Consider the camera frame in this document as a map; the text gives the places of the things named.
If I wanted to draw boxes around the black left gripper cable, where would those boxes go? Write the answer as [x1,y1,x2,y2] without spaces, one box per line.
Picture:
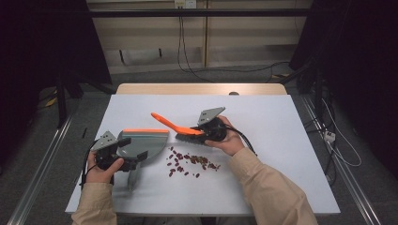
[80,140,99,189]

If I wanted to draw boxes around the white power adapter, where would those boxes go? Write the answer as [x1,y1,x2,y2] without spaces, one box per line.
[323,130,337,143]

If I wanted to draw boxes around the aluminium floor rail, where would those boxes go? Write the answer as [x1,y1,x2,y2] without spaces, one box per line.
[7,114,75,225]
[300,94,382,225]

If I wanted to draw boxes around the person's left hand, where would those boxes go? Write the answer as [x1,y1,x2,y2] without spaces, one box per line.
[85,151,125,185]

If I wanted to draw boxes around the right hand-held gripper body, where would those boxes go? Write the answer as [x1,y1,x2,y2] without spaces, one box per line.
[197,106,228,143]

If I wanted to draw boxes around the black floor cables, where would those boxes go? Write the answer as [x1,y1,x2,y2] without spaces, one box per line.
[305,69,338,186]

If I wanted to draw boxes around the red kidney beans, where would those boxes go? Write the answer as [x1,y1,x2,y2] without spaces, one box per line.
[166,145,222,179]

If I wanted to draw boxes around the black horizontal metal bar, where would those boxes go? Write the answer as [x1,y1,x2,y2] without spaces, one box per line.
[88,8,312,19]

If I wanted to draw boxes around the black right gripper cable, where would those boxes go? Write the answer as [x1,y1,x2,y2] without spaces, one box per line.
[224,124,258,157]

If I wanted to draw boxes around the beige wooden cabinet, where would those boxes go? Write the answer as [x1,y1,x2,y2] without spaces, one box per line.
[85,0,314,75]

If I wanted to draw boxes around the black wall socket cable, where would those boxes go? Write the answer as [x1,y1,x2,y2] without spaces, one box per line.
[176,7,214,83]
[180,15,290,74]

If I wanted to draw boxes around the grey dustpan with orange edge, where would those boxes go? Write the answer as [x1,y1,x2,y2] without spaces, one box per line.
[115,128,170,192]

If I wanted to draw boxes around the white floor cable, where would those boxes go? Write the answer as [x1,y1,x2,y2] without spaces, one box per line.
[321,97,362,168]

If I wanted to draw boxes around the orange brush with grey bristles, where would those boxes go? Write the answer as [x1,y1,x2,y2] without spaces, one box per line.
[150,112,207,145]

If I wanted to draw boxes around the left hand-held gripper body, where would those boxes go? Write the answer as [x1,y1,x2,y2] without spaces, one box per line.
[90,130,139,173]

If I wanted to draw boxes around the black curtain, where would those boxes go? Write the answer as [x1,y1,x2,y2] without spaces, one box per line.
[288,0,398,172]
[0,0,113,165]

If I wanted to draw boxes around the person's right hand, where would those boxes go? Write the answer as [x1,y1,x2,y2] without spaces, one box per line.
[205,115,246,157]

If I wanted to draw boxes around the white wall socket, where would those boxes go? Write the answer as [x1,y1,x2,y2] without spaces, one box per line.
[174,0,198,9]

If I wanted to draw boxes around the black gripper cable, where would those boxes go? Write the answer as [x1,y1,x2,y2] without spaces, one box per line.
[224,124,258,157]
[80,140,99,189]

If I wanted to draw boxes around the black metal stand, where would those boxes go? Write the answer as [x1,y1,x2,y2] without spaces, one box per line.
[55,70,69,129]

